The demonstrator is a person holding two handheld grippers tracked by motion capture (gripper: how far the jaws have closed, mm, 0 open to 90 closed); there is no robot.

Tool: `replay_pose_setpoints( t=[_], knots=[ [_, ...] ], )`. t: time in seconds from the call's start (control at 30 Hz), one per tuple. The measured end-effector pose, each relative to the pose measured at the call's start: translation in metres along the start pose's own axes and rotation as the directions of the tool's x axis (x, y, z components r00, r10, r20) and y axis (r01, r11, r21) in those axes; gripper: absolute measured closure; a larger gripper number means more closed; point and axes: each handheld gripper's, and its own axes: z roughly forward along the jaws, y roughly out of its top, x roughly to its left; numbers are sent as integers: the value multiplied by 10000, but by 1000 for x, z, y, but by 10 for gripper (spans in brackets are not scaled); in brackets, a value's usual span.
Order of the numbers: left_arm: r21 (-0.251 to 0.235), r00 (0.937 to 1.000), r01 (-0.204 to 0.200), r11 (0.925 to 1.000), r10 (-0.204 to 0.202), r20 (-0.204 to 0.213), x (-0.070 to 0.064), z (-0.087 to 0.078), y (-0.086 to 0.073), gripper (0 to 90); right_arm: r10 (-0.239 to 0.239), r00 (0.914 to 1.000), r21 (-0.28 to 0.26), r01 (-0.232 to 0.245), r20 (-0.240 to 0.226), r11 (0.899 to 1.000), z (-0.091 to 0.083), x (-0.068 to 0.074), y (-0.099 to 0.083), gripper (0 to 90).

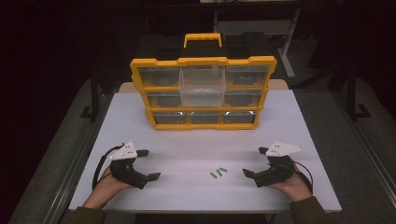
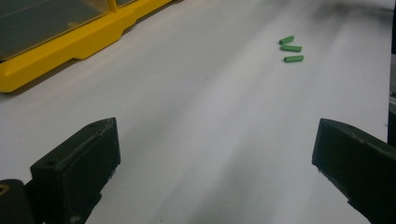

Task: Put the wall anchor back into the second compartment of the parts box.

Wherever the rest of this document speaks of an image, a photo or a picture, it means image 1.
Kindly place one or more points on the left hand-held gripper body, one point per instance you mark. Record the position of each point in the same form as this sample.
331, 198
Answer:
126, 174

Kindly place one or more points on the white metal desk frame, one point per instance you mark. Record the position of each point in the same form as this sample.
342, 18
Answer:
288, 46

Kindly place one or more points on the person's left hand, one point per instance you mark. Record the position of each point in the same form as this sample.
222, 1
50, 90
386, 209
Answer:
104, 189

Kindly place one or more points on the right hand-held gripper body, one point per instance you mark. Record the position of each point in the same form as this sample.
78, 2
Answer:
277, 171

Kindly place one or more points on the clear plastic drawer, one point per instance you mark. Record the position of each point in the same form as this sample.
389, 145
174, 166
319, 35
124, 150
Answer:
202, 84

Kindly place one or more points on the black metal stand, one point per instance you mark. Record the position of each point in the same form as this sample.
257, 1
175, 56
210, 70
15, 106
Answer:
352, 93
94, 96

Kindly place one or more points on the set of closed clear drawers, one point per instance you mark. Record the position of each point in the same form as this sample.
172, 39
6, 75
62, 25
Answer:
160, 77

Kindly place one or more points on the person's right hand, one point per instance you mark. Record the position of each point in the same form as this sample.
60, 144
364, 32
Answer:
295, 188

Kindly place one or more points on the yellow black organizer cabinet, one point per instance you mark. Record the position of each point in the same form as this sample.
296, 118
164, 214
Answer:
202, 61

